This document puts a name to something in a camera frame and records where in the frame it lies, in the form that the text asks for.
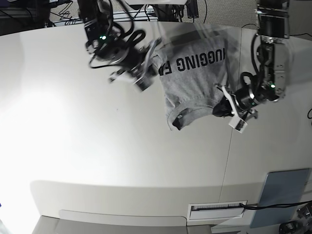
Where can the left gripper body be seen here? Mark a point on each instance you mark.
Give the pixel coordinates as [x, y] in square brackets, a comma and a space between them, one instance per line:
[255, 91]

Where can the aluminium frame stand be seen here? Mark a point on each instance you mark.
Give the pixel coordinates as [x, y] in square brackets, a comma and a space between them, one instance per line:
[165, 10]

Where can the white table cable grommet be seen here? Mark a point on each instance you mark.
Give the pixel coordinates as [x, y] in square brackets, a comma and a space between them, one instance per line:
[215, 211]

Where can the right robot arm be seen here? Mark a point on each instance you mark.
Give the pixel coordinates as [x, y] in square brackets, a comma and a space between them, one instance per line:
[100, 11]

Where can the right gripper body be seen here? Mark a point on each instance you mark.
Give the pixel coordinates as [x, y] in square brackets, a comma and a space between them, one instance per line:
[110, 46]

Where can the black device bottom right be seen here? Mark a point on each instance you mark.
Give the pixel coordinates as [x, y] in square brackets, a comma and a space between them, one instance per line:
[289, 227]

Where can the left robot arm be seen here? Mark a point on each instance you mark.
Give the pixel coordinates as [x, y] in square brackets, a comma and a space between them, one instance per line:
[269, 57]

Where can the grey T-shirt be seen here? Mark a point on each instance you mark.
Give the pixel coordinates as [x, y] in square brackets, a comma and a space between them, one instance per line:
[188, 74]

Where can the blue-grey flat panel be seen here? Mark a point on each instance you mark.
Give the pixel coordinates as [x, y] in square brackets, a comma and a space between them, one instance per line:
[281, 187]

